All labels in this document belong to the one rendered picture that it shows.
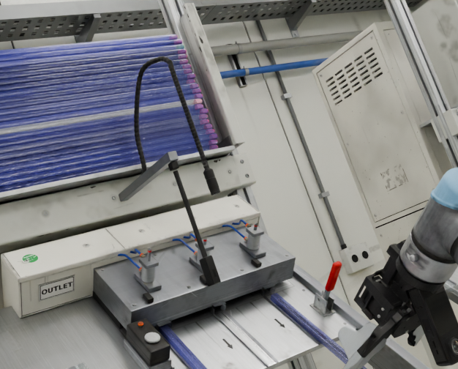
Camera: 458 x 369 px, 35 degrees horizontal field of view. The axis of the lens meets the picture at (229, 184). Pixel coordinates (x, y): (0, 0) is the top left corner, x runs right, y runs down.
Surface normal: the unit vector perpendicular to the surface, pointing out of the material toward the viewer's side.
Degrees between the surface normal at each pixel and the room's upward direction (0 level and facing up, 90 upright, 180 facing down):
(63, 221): 90
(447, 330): 90
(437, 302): 90
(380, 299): 90
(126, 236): 45
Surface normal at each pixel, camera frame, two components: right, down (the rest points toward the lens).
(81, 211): 0.48, -0.32
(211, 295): 0.58, 0.43
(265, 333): 0.10, -0.88
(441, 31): -0.81, 0.19
